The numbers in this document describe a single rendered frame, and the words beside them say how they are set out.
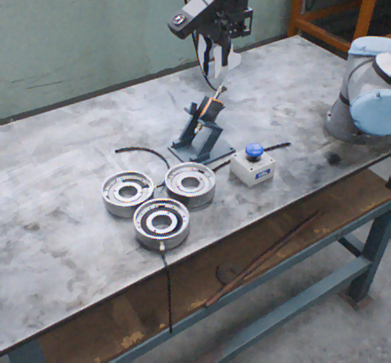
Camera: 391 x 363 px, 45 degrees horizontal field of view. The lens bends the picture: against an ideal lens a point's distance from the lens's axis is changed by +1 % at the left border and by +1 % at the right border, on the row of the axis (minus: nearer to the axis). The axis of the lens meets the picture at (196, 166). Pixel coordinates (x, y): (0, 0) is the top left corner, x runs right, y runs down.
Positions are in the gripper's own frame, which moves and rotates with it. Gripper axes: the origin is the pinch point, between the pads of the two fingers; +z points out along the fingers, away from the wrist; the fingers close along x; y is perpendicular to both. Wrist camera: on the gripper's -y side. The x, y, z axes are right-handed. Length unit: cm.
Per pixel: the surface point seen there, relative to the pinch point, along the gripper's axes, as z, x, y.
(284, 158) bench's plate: 19.0, -13.8, 12.3
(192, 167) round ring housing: 16.2, -7.0, -9.4
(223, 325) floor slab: 99, -3, 8
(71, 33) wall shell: 52, 148, 27
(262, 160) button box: 14.6, -15.3, 3.2
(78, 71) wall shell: 73, 148, 27
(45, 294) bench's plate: 20, -17, -47
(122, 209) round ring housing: 16.5, -9.7, -28.0
